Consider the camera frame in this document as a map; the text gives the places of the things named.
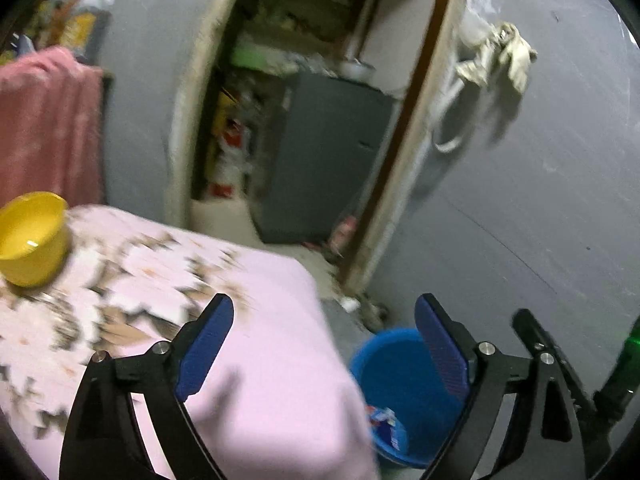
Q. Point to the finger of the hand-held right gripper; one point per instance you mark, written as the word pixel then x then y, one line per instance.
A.
pixel 525 325

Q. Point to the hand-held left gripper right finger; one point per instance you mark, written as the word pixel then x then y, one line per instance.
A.
pixel 440 350

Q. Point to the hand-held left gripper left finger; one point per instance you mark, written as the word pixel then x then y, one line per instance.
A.
pixel 205 345

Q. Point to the blue plastic bucket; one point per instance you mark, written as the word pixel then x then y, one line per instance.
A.
pixel 400 375

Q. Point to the pink floral tablecloth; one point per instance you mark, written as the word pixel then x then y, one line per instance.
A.
pixel 280 335

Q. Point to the blue and red wrapper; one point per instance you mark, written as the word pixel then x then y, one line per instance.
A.
pixel 387 427

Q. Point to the small white floor scrap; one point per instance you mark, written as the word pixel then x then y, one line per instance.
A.
pixel 350 303

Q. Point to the red and white bag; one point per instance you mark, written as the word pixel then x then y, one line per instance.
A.
pixel 230 160

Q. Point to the brown door jamb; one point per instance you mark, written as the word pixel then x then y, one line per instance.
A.
pixel 400 160

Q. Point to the yellow bowl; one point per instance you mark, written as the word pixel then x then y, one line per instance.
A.
pixel 30 250

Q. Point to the grey refrigerator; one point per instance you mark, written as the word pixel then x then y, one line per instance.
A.
pixel 325 160

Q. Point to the white door jamb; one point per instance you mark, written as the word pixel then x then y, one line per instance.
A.
pixel 192 110

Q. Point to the cream rubber gloves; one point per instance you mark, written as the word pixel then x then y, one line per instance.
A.
pixel 505 55

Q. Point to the pink checked blanket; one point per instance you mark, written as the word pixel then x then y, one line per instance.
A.
pixel 45 125

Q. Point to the metal pot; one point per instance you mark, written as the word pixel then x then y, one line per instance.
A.
pixel 356 70

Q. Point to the yellow box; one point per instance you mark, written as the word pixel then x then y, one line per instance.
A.
pixel 77 32

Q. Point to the cluttered storage shelf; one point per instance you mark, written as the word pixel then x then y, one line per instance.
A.
pixel 300 15

